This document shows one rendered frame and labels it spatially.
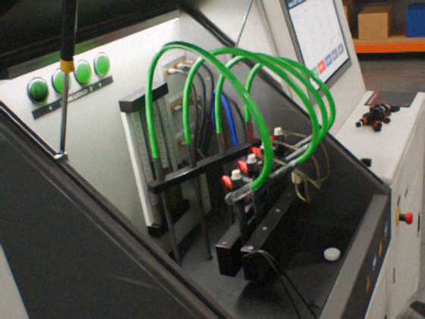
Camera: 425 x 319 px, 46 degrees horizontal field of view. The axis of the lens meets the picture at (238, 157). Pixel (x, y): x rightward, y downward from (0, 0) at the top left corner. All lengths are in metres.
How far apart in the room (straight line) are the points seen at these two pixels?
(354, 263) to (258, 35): 0.62
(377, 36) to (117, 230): 5.71
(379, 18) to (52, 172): 5.68
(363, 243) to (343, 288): 0.16
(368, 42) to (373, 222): 5.08
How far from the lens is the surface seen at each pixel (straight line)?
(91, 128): 1.09
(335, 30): 1.78
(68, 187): 0.80
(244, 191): 0.89
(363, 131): 1.62
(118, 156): 1.16
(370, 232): 1.17
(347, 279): 1.03
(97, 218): 0.79
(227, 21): 1.34
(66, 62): 0.72
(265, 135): 0.80
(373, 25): 6.30
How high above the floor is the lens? 1.60
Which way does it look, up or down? 24 degrees down
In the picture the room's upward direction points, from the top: 8 degrees counter-clockwise
